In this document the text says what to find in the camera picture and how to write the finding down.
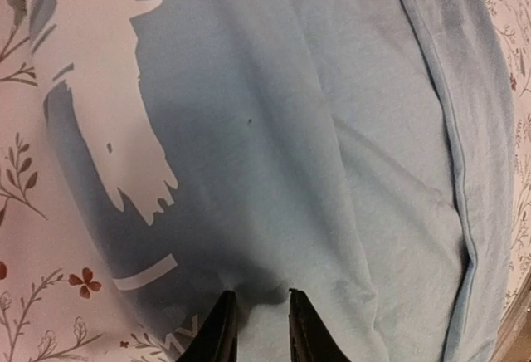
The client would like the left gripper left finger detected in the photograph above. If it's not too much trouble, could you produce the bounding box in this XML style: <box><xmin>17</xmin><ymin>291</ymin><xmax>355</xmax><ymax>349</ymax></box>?
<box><xmin>177</xmin><ymin>291</ymin><xmax>237</xmax><ymax>362</ymax></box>

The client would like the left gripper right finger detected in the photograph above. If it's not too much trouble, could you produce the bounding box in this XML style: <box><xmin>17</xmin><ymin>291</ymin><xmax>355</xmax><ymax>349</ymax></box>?
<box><xmin>289</xmin><ymin>289</ymin><xmax>350</xmax><ymax>362</ymax></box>

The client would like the light blue t-shirt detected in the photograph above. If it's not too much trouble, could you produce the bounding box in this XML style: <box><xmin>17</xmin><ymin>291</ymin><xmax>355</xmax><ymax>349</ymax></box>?
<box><xmin>27</xmin><ymin>0</ymin><xmax>518</xmax><ymax>362</ymax></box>

